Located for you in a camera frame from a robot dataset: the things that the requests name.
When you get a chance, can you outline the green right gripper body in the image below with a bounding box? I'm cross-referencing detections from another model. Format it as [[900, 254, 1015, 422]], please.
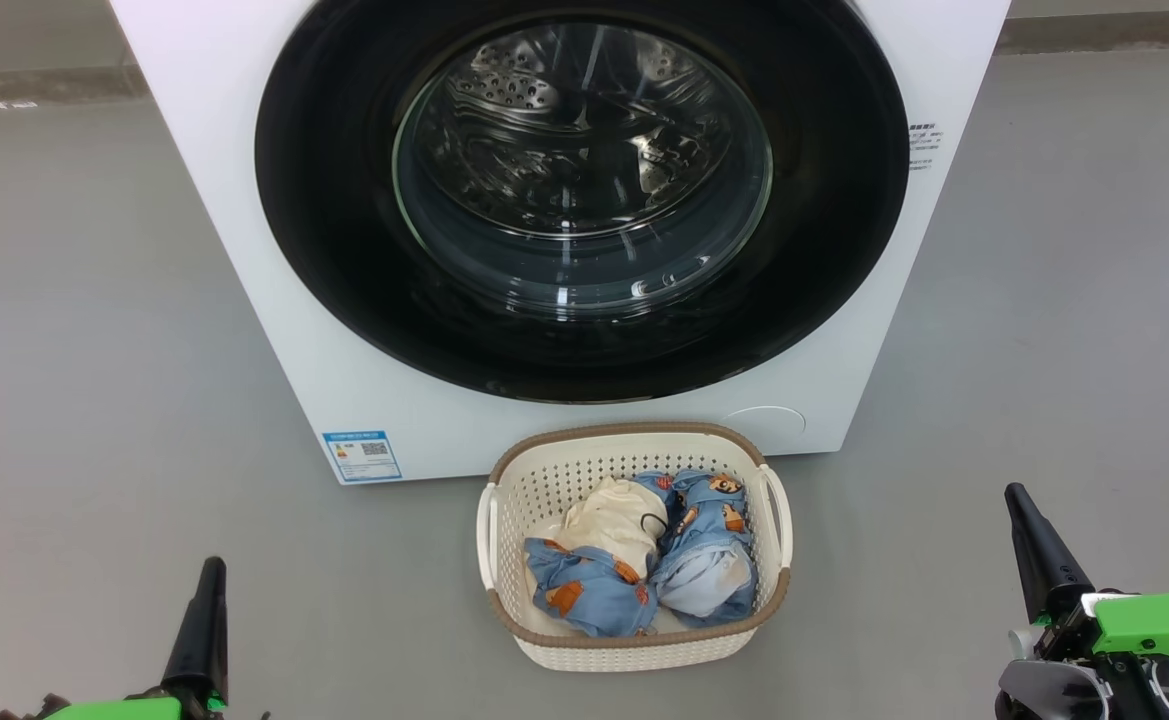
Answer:
[[1044, 590, 1169, 720]]

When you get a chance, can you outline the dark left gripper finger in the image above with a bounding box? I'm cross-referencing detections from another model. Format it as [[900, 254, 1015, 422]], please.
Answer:
[[162, 557, 230, 706]]

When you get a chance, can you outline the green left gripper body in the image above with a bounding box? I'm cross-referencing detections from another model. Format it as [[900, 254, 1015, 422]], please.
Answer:
[[0, 688, 270, 720]]

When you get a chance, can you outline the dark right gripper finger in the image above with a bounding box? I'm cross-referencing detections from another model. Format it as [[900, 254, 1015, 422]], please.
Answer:
[[1004, 483, 1095, 623]]

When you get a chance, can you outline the blue bear print garment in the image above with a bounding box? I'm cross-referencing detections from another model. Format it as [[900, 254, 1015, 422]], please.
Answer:
[[634, 468, 757, 629]]

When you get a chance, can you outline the washing machine glass door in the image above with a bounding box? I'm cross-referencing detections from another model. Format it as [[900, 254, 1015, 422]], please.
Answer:
[[254, 0, 911, 405]]

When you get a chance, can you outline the blue garment with cream lining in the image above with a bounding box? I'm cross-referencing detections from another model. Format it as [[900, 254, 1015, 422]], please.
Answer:
[[524, 476, 670, 639]]

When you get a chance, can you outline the white front-load washing machine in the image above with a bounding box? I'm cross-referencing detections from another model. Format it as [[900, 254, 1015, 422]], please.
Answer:
[[109, 0, 1013, 486]]

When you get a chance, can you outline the blue energy label sticker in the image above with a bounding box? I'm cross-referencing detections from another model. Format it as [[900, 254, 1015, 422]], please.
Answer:
[[322, 430, 404, 485]]

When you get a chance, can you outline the cream perforated laundry basket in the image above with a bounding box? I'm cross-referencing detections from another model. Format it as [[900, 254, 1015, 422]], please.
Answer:
[[476, 421, 794, 672]]

